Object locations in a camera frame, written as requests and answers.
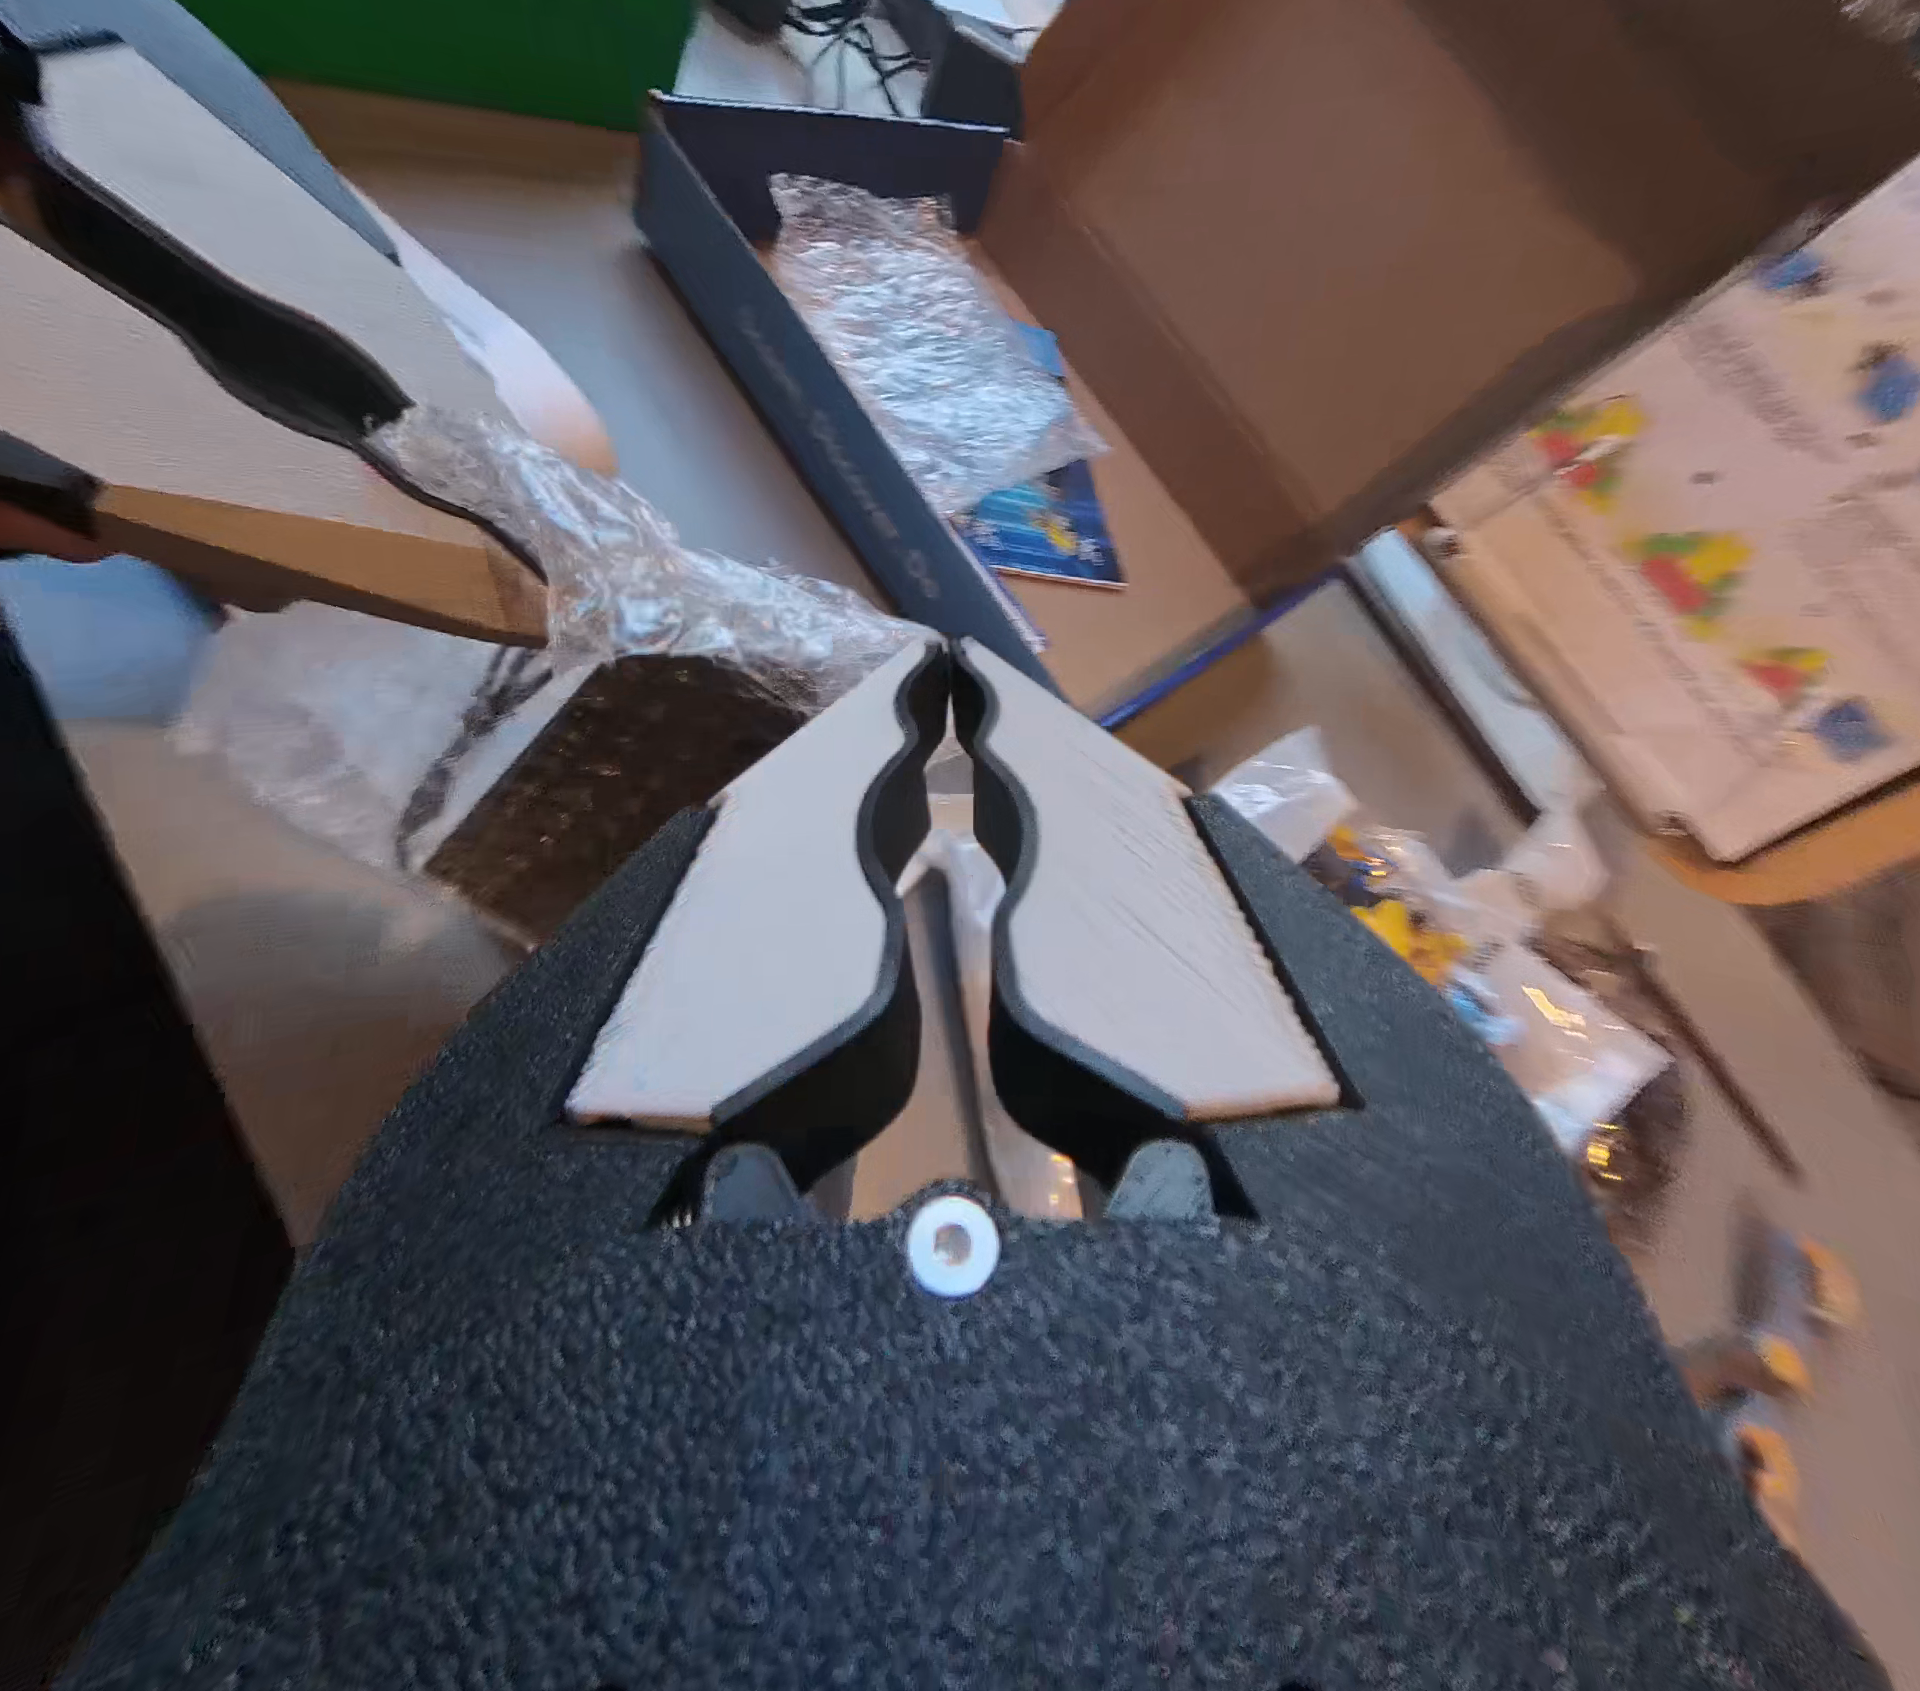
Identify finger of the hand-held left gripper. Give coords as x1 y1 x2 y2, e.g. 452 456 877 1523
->
0 218 552 650
23 38 552 576

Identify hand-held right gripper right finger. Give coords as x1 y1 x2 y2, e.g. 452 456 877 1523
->
952 638 1344 1220

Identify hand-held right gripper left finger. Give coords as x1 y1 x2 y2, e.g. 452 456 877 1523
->
562 638 954 1190

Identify clear bag small dark parts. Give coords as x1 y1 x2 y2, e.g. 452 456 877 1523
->
173 402 967 962

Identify clear bag grey tracks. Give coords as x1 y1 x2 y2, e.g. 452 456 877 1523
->
765 168 1116 518

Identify blue cardboard box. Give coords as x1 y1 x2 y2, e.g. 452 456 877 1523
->
632 0 1858 736

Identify grey desk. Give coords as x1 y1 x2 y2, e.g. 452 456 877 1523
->
61 78 1920 1647

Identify clear bag yellow blue parts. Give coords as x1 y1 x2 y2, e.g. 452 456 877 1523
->
1213 732 1678 1156

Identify thin blue printed leaflet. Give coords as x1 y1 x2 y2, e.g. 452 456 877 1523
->
960 326 1131 594

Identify black thin strip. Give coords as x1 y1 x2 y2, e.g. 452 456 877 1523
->
1608 938 1812 1186

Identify white printed poster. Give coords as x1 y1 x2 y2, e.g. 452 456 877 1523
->
1432 206 1920 864

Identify orange grey scissors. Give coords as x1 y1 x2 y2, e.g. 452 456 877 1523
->
1676 1204 1866 1505

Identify small black box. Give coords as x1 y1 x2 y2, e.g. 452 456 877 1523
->
922 30 1032 136

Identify black cable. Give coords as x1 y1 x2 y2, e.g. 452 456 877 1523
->
793 0 967 122

